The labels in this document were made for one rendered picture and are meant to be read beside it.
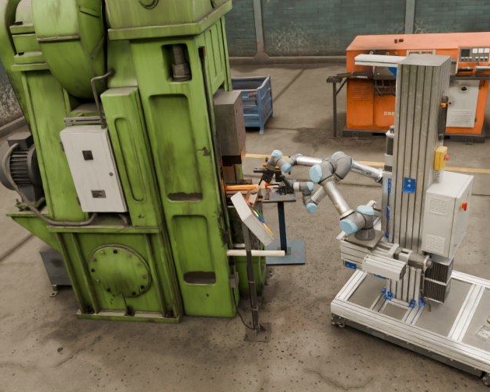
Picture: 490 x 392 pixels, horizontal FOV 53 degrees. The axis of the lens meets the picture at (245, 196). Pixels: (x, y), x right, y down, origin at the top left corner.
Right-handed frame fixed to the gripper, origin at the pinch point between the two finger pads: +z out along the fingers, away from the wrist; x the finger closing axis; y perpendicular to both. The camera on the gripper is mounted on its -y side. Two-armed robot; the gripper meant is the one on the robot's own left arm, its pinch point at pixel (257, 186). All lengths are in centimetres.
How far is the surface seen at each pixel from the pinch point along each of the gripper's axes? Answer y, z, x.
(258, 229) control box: 8, -11, -72
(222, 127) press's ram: -44, -41, -17
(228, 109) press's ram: -45, -57, -17
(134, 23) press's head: -117, -93, -45
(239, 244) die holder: 8, 50, -13
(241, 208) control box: -8, -15, -63
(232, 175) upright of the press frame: -21.1, 13.2, 22.7
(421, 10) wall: 189, -109, 733
